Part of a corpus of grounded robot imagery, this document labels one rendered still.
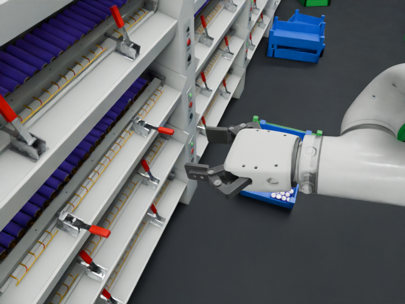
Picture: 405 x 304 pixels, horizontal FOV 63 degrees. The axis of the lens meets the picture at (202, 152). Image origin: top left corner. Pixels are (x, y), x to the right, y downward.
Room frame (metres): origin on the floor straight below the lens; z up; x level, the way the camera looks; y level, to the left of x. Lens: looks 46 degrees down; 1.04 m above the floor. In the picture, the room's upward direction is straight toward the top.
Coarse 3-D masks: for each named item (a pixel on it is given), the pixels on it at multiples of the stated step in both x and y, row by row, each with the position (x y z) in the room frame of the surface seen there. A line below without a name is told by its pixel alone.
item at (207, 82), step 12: (228, 36) 1.37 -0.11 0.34; (240, 36) 1.38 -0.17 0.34; (216, 48) 1.22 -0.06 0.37; (228, 48) 1.22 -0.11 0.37; (240, 48) 1.36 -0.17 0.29; (216, 60) 1.17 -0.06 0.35; (228, 60) 1.20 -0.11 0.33; (204, 72) 1.07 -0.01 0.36; (216, 72) 1.10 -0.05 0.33; (204, 84) 1.01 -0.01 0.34; (216, 84) 1.03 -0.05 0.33; (204, 96) 0.95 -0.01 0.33; (204, 108) 0.89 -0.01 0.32
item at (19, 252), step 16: (160, 80) 0.71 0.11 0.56; (144, 96) 0.64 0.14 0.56; (128, 112) 0.58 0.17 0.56; (112, 144) 0.49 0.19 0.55; (96, 160) 0.44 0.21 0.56; (80, 176) 0.40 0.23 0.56; (64, 192) 0.36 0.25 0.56; (48, 208) 0.32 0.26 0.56; (48, 224) 0.30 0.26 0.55; (32, 240) 0.26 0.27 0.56; (16, 256) 0.24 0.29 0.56; (0, 272) 0.21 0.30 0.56; (0, 288) 0.19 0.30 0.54
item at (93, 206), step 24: (144, 72) 0.75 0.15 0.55; (168, 72) 0.73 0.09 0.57; (168, 96) 0.69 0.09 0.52; (144, 120) 0.59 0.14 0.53; (120, 144) 0.51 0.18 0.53; (144, 144) 0.52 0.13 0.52; (120, 168) 0.45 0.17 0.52; (96, 192) 0.38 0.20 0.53; (96, 216) 0.34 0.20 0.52; (48, 240) 0.28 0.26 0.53; (72, 240) 0.29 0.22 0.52; (48, 264) 0.24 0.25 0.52; (24, 288) 0.20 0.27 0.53; (48, 288) 0.21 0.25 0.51
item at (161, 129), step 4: (144, 124) 0.55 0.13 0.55; (148, 128) 0.55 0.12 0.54; (152, 128) 0.55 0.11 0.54; (156, 128) 0.55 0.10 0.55; (160, 128) 0.54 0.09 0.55; (164, 128) 0.54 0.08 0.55; (168, 128) 0.54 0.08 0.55; (160, 132) 0.54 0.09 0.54; (164, 132) 0.53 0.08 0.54; (168, 132) 0.53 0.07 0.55; (172, 132) 0.53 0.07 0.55
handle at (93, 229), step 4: (76, 220) 0.31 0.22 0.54; (72, 224) 0.30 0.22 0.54; (76, 224) 0.30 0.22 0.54; (80, 224) 0.30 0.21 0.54; (84, 224) 0.30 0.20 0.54; (88, 224) 0.30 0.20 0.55; (84, 228) 0.29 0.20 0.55; (88, 228) 0.29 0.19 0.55; (92, 228) 0.29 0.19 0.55; (96, 228) 0.29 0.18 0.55; (100, 228) 0.29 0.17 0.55; (92, 232) 0.29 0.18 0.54; (96, 232) 0.28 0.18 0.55; (100, 232) 0.28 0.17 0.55; (104, 232) 0.28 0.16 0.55; (108, 232) 0.28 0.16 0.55; (104, 236) 0.28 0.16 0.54
